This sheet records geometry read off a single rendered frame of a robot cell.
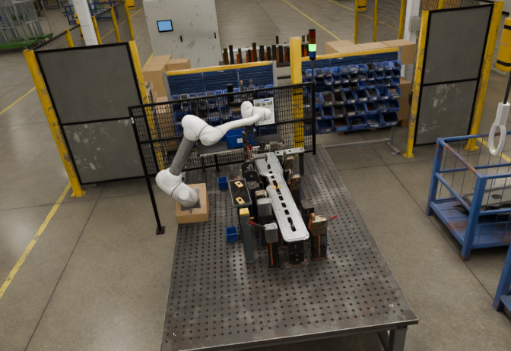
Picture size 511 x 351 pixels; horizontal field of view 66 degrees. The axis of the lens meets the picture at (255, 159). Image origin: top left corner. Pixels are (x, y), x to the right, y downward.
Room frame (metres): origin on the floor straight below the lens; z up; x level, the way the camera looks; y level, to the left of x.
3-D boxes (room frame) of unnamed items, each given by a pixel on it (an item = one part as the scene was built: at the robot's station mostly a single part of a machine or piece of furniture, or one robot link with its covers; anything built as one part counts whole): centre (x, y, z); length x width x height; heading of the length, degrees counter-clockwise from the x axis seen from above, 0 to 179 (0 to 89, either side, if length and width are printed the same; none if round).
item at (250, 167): (2.92, 0.06, 0.94); 0.18 x 0.13 x 0.49; 7
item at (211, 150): (3.72, 0.15, 1.02); 0.90 x 0.22 x 0.03; 97
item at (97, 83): (4.76, 1.89, 1.00); 1.34 x 0.14 x 2.00; 92
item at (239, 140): (3.72, 0.13, 1.10); 0.30 x 0.17 x 0.13; 91
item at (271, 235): (2.24, -0.06, 0.88); 0.11 x 0.10 x 0.36; 97
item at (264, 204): (2.50, -0.03, 0.90); 0.13 x 0.10 x 0.41; 97
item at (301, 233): (2.83, -0.17, 1.00); 1.38 x 0.22 x 0.02; 7
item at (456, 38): (4.94, -2.66, 1.00); 1.04 x 0.14 x 2.00; 92
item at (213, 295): (2.88, -0.06, 0.68); 2.56 x 1.61 x 0.04; 2
